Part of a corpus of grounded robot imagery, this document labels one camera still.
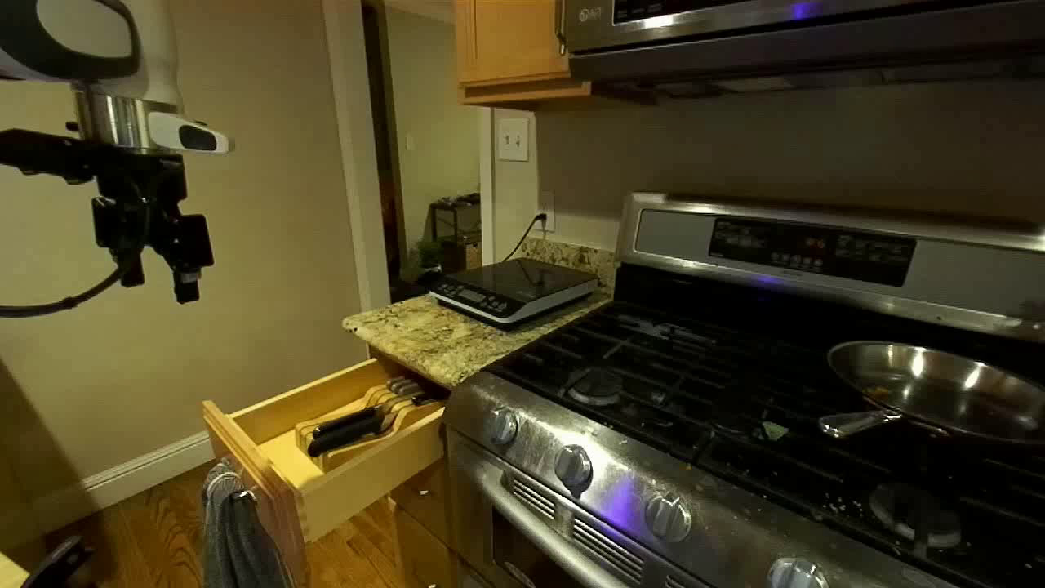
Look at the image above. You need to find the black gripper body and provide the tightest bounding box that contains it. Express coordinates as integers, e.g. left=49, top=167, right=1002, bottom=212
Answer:
left=88, top=147, right=215, bottom=275

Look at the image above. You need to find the wooden kitchen drawer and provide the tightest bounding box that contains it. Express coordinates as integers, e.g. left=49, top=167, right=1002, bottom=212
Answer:
left=198, top=357, right=449, bottom=588

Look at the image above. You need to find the white baseboard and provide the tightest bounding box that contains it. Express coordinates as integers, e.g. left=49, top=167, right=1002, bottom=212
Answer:
left=38, top=429, right=222, bottom=528

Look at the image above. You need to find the wooden knife tray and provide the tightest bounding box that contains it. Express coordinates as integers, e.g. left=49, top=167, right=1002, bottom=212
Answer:
left=289, top=374, right=443, bottom=474

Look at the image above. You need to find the grey hanging towel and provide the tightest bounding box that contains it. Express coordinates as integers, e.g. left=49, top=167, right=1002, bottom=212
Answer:
left=198, top=461, right=289, bottom=588

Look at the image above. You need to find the granite countertop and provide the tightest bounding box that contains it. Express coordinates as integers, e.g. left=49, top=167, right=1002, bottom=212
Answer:
left=338, top=288, right=616, bottom=393

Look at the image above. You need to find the dark background shelf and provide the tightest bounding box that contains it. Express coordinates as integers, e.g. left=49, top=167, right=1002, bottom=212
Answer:
left=425, top=191, right=485, bottom=278

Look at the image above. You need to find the black object on floor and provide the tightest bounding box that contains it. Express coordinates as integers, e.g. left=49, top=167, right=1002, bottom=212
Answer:
left=15, top=533, right=104, bottom=588

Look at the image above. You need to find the black portable induction cooktop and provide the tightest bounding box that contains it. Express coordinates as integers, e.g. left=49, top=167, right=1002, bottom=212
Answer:
left=425, top=255, right=605, bottom=329

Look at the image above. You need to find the wooden base cabinet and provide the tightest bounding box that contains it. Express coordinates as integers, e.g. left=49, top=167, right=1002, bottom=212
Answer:
left=302, top=455, right=462, bottom=588

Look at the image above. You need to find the silver stove knob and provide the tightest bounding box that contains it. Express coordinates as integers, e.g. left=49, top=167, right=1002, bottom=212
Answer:
left=640, top=489, right=696, bottom=550
left=553, top=441, right=597, bottom=500
left=476, top=405, right=523, bottom=455

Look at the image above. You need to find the stainless steel gas stove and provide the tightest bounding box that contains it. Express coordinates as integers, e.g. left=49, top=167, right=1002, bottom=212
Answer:
left=439, top=191, right=1045, bottom=588

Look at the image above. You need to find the black cast iron grate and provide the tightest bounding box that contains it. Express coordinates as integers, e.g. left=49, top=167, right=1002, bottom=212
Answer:
left=485, top=297, right=1045, bottom=588

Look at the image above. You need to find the stainless steel microwave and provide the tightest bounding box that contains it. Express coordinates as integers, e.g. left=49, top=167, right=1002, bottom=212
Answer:
left=555, top=0, right=1045, bottom=87

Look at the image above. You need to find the stainless steel frying pan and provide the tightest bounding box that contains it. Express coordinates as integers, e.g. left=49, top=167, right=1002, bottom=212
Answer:
left=815, top=337, right=1045, bottom=447

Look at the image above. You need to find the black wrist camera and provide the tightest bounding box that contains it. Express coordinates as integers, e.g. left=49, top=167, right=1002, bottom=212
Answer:
left=0, top=125, right=104, bottom=185

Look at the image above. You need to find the white door frame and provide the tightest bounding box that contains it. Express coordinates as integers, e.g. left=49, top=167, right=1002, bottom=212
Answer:
left=315, top=0, right=396, bottom=314

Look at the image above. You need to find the long black handled knife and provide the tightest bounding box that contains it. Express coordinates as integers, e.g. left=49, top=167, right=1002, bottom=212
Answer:
left=302, top=405, right=384, bottom=461

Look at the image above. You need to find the short black handled knife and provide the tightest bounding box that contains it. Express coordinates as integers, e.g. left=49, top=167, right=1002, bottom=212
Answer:
left=382, top=374, right=432, bottom=405

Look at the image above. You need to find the black power cord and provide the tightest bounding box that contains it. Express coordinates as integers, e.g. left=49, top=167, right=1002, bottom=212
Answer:
left=499, top=208, right=553, bottom=268

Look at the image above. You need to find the white light switch plate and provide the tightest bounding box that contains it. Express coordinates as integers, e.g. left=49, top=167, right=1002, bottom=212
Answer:
left=493, top=107, right=534, bottom=167

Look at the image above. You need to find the wooden wall cabinet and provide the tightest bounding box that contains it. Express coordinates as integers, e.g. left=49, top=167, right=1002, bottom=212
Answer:
left=449, top=0, right=597, bottom=110

